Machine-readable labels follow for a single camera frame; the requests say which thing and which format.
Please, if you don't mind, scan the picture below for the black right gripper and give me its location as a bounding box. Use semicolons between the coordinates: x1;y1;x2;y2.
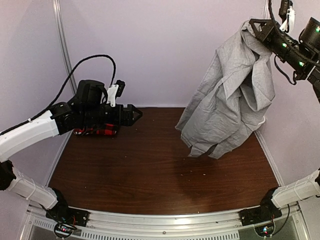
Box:
248;18;314;75

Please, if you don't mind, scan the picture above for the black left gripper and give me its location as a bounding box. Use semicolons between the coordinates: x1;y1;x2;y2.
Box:
82;104;143;127

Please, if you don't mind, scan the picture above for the grey long sleeve shirt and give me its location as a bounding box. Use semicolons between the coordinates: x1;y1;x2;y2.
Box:
176;22;275;159

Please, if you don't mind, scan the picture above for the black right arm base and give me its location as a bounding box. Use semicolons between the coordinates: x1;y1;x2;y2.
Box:
239;206;282;238

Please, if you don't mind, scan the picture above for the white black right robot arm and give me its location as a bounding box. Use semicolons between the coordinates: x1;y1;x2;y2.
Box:
256;66;320;221

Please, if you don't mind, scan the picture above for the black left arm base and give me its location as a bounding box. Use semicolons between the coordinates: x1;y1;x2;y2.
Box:
44;208;90;239

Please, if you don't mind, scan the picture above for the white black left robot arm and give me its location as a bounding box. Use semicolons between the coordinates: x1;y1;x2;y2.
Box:
0;54;143;222

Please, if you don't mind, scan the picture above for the red black plaid shirt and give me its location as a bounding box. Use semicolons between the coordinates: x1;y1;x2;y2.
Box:
73;123;120;136

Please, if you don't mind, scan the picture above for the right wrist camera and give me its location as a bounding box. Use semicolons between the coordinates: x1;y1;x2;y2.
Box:
278;0;296;34

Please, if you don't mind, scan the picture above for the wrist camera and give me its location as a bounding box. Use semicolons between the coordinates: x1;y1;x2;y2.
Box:
278;0;296;34
106;79;126;108

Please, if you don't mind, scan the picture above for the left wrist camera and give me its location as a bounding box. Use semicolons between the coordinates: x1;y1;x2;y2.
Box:
106;79;126;108

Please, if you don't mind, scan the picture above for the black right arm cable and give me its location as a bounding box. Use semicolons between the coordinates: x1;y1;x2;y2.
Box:
267;0;298;86

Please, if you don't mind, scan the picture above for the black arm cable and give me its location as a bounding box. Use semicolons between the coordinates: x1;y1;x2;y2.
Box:
267;0;298;86
0;53;117;136

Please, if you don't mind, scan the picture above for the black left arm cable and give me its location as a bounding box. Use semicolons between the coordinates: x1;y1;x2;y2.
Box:
0;53;117;136

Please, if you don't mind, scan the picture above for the aluminium front rail frame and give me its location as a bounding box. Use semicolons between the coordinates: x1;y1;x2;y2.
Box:
17;203;311;240

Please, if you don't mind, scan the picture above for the left aluminium corner post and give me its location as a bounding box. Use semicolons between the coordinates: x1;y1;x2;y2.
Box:
51;0;78;94

